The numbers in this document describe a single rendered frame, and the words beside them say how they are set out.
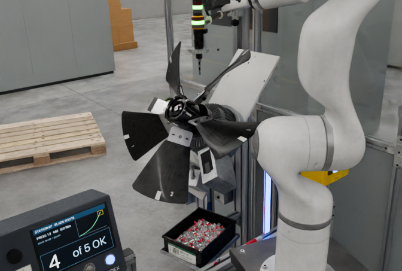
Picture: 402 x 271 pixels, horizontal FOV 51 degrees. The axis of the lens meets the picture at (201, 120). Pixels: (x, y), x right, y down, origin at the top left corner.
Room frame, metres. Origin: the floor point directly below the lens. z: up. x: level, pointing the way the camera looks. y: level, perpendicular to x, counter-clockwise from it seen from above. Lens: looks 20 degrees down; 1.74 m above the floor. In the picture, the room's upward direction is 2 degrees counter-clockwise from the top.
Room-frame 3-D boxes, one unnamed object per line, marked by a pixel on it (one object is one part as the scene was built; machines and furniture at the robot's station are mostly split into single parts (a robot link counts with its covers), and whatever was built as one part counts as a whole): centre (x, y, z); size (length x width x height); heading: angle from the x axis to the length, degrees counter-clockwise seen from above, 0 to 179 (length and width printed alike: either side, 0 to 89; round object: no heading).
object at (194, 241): (1.25, 0.02, 0.83); 0.19 x 0.14 x 0.04; 143
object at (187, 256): (1.25, 0.02, 0.85); 0.22 x 0.17 x 0.07; 143
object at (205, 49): (1.52, 0.00, 1.50); 0.09 x 0.07 x 0.10; 162
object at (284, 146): (0.83, -0.20, 1.32); 0.19 x 0.12 x 0.24; 91
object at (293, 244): (0.83, -0.23, 1.10); 0.19 x 0.19 x 0.18
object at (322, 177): (1.40, -0.45, 1.02); 0.16 x 0.10 x 0.11; 127
